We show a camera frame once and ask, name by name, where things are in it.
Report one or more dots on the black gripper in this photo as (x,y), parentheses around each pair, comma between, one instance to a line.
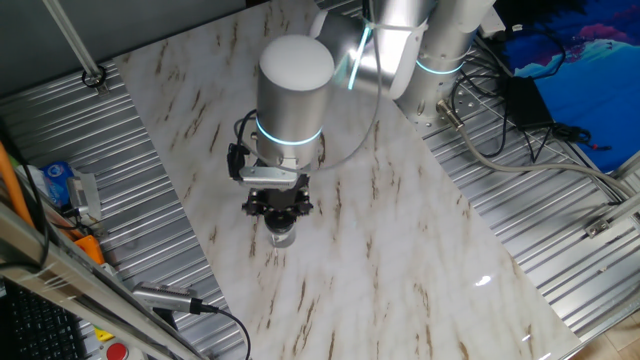
(280,197)

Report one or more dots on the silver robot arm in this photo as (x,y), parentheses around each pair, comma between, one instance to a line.
(290,95)

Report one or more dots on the clear glass jar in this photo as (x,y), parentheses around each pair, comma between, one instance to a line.
(282,239)

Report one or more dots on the orange button box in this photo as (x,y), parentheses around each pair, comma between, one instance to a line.
(91,249)

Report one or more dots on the grey finned metal device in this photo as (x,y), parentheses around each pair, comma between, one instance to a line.
(84,195)

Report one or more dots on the red button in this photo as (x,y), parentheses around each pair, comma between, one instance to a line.
(117,351)

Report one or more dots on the blue white tissue packet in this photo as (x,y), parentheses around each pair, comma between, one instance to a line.
(57,182)

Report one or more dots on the black power adapter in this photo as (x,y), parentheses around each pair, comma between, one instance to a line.
(527,102)

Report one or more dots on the black keyboard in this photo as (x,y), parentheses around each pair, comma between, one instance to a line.
(35,330)

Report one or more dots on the white power strip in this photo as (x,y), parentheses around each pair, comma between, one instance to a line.
(495,25)

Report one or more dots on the blue printed poster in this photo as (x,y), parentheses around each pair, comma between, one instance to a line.
(590,75)

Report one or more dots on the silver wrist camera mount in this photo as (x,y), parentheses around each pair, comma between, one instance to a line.
(267,176)

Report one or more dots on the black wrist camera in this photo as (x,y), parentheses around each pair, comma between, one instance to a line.
(236,161)

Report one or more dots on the silver finned camera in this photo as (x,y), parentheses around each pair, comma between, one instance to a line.
(160,296)

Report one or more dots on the aluminium frame beam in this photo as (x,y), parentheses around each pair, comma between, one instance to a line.
(60,285)

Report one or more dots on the aluminium frame post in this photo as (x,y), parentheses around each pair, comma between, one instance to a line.
(70,40)

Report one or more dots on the metal corner bracket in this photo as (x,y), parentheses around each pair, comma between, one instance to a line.
(597,227)

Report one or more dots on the aluminium frame rail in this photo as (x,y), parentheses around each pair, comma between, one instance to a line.
(625,205)

